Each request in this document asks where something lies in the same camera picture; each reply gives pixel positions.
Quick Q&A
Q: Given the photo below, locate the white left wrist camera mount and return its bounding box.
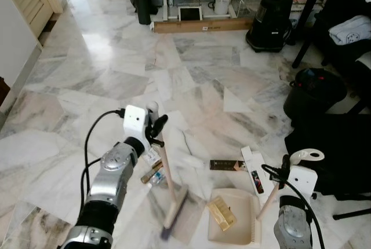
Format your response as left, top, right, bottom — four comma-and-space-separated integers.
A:
122, 105, 153, 140

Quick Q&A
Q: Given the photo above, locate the beige long handled dustpan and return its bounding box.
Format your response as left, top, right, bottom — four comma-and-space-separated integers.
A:
207, 148, 325, 247

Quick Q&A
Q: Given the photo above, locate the small white packet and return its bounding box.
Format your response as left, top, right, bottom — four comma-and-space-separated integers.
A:
144, 147, 161, 166

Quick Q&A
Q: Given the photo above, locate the black vacuum cleaner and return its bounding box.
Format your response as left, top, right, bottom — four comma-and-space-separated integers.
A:
246, 0, 294, 53

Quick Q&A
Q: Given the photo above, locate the dark brown flat box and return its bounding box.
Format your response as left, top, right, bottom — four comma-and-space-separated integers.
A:
209, 159, 248, 172

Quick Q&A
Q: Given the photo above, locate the black stand leg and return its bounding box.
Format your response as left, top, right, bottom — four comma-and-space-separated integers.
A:
333, 207, 371, 221

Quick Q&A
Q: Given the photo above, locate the wooden handled broom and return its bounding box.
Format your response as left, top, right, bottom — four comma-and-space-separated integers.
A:
146, 101, 190, 241

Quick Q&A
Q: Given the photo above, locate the grey folded towel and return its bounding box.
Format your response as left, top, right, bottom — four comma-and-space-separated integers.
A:
328, 15, 371, 46

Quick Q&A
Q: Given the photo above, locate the white framed tablet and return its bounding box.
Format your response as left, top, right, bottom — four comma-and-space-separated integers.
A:
177, 4, 203, 23

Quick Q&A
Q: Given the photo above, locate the black table leg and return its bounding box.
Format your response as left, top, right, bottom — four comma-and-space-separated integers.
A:
290, 0, 329, 69

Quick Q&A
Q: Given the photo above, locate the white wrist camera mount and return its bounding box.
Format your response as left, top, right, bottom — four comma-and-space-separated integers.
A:
286, 165, 319, 199
122, 105, 153, 140

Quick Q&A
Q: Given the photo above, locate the black round pot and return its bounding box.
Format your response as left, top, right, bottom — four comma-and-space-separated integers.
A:
283, 67, 348, 123

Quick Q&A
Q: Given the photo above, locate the gold packet box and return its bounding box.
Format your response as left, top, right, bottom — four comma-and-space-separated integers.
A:
208, 195, 238, 232

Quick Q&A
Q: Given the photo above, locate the black chair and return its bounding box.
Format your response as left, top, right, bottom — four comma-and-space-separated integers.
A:
315, 8, 371, 97

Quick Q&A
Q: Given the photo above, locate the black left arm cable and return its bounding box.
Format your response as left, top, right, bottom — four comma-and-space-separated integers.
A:
80, 108, 127, 215

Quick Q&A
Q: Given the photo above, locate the large black bag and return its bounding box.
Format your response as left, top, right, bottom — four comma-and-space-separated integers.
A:
283, 112, 371, 198

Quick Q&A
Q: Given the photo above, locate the silver grey appliance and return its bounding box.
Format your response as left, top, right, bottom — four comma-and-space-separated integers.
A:
355, 52, 371, 72

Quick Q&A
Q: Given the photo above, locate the small brown bottle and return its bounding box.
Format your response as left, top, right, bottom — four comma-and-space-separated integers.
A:
140, 162, 163, 185

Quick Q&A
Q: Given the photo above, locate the white plastic jug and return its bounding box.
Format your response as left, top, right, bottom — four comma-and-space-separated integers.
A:
213, 0, 231, 17

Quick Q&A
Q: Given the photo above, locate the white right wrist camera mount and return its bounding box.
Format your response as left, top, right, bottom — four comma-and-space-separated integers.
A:
286, 165, 319, 199

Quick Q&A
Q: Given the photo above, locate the long white carton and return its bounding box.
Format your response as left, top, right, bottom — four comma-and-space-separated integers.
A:
240, 146, 271, 195

